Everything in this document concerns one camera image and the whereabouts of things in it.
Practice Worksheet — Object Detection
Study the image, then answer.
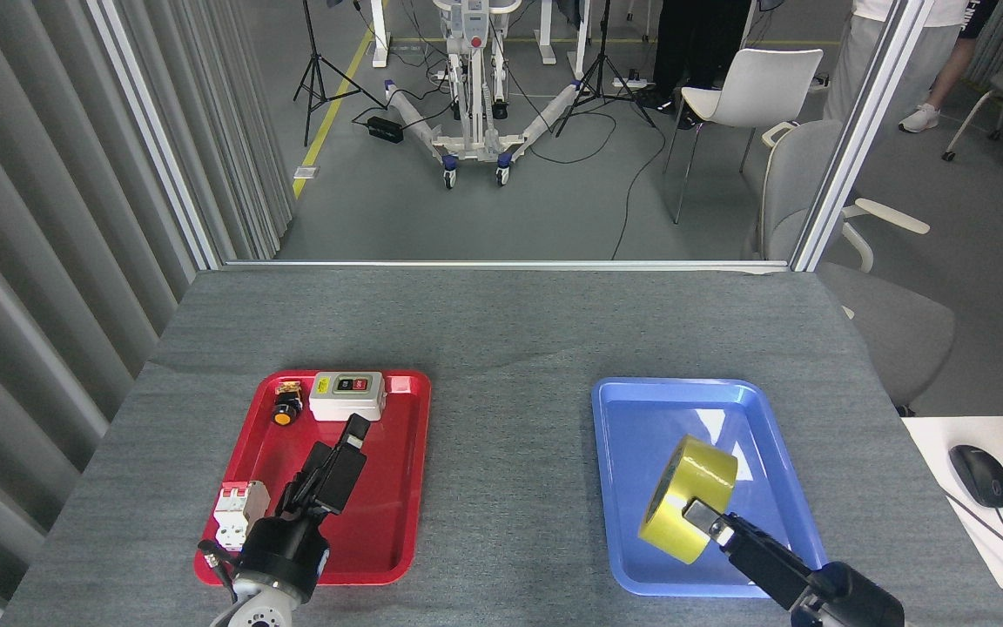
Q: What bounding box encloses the red plastic tray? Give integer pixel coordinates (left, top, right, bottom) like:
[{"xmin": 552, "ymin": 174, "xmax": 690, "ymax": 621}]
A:
[{"xmin": 193, "ymin": 369, "xmax": 432, "ymax": 586}]

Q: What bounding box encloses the silver frame post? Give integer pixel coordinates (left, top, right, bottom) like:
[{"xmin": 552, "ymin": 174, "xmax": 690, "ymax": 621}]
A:
[
  {"xmin": 88, "ymin": 0, "xmax": 224, "ymax": 271},
  {"xmin": 791, "ymin": 0, "xmax": 938, "ymax": 273}
]

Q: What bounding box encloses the black computer mouse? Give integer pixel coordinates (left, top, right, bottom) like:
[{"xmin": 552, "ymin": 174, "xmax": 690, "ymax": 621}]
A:
[{"xmin": 949, "ymin": 444, "xmax": 1003, "ymax": 509}]

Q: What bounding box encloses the white switch box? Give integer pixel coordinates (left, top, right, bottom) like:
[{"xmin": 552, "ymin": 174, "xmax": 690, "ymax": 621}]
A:
[{"xmin": 308, "ymin": 371, "xmax": 387, "ymax": 423}]

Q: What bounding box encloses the white desk leg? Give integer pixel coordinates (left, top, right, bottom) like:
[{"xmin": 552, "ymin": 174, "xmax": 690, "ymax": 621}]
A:
[
  {"xmin": 369, "ymin": 0, "xmax": 391, "ymax": 69},
  {"xmin": 576, "ymin": 0, "xmax": 594, "ymax": 78},
  {"xmin": 536, "ymin": 0, "xmax": 556, "ymax": 64}
]

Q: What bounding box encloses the black tripod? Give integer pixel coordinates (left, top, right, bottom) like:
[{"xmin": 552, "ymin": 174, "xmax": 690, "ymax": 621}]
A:
[
  {"xmin": 554, "ymin": 0, "xmax": 657, "ymax": 138},
  {"xmin": 293, "ymin": 0, "xmax": 385, "ymax": 147}
]

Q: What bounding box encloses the white circuit breaker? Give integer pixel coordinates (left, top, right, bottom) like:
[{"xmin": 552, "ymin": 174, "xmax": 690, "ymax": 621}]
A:
[{"xmin": 213, "ymin": 480, "xmax": 272, "ymax": 552}]

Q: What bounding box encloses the white plastic chair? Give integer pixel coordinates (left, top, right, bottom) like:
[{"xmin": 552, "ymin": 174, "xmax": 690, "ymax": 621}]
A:
[{"xmin": 663, "ymin": 48, "xmax": 825, "ymax": 225}]

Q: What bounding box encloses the blue plastic tray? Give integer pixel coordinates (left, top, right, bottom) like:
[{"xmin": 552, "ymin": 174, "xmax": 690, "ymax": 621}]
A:
[{"xmin": 591, "ymin": 376, "xmax": 833, "ymax": 599}]

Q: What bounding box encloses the silver frame rail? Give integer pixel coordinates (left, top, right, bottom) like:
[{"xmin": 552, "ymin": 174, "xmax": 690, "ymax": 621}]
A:
[{"xmin": 223, "ymin": 259, "xmax": 794, "ymax": 273}]

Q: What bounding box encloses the black floor cable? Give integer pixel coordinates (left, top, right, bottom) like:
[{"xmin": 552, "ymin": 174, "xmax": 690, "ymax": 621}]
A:
[{"xmin": 610, "ymin": 113, "xmax": 670, "ymax": 260}]

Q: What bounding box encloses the white desk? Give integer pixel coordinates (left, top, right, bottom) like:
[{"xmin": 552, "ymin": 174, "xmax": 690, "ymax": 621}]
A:
[{"xmin": 902, "ymin": 415, "xmax": 1003, "ymax": 627}]

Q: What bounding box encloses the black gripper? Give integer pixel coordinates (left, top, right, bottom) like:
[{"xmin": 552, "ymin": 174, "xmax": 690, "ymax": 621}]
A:
[
  {"xmin": 682, "ymin": 498, "xmax": 905, "ymax": 627},
  {"xmin": 240, "ymin": 413, "xmax": 372, "ymax": 603}
]

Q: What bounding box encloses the white wheeled stand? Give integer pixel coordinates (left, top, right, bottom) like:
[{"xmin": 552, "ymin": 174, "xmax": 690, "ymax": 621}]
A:
[{"xmin": 384, "ymin": 0, "xmax": 585, "ymax": 188}]

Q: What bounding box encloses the yellow tape roll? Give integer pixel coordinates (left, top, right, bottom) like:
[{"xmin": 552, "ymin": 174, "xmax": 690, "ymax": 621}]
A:
[{"xmin": 638, "ymin": 435, "xmax": 739, "ymax": 565}]

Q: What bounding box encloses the grey office chair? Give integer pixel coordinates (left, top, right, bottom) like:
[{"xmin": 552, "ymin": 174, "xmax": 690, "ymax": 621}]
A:
[{"xmin": 741, "ymin": 119, "xmax": 957, "ymax": 415}]

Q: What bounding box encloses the person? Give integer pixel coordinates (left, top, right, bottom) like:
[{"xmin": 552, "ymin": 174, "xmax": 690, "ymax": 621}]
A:
[
  {"xmin": 636, "ymin": 0, "xmax": 755, "ymax": 114},
  {"xmin": 822, "ymin": 0, "xmax": 971, "ymax": 123},
  {"xmin": 898, "ymin": 0, "xmax": 1003, "ymax": 133}
]

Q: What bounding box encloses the yellow push button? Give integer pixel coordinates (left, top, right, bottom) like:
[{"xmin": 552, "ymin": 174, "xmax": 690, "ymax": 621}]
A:
[{"xmin": 271, "ymin": 380, "xmax": 305, "ymax": 428}]

